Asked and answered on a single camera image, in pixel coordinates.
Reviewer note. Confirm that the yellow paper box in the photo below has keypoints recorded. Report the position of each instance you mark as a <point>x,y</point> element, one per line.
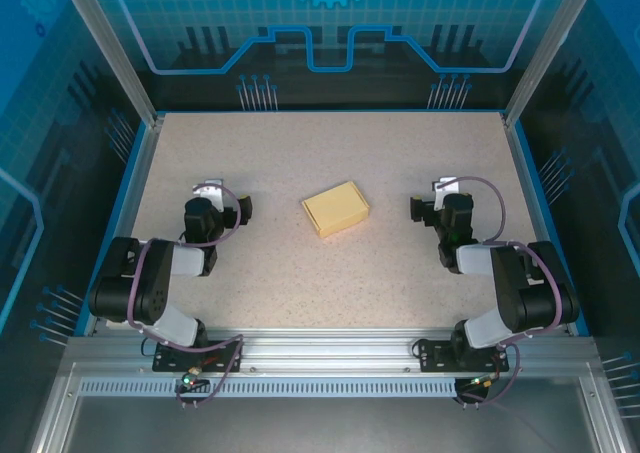
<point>335,210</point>

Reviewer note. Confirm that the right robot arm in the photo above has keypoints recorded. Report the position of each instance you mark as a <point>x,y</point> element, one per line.
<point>530,293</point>

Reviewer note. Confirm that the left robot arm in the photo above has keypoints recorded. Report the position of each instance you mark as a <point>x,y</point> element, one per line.
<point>150,283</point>

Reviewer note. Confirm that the blue table edge strip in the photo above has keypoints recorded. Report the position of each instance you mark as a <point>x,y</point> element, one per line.
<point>119,213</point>
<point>547,213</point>

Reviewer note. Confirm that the small connector with green light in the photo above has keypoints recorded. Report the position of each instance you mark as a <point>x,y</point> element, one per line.
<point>482,383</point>
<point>190,379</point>

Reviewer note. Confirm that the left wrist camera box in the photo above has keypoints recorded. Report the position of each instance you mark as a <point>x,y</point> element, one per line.
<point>212,193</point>

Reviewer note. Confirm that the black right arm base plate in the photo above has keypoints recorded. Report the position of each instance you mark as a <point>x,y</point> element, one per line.
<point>435,358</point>

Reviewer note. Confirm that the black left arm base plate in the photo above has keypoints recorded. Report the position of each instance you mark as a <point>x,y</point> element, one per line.
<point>167,360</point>

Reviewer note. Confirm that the aluminium frame beam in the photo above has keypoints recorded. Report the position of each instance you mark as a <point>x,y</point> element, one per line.
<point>325,348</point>

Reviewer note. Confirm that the aluminium frame post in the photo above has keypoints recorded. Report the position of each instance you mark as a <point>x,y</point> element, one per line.
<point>540,63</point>
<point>120,63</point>

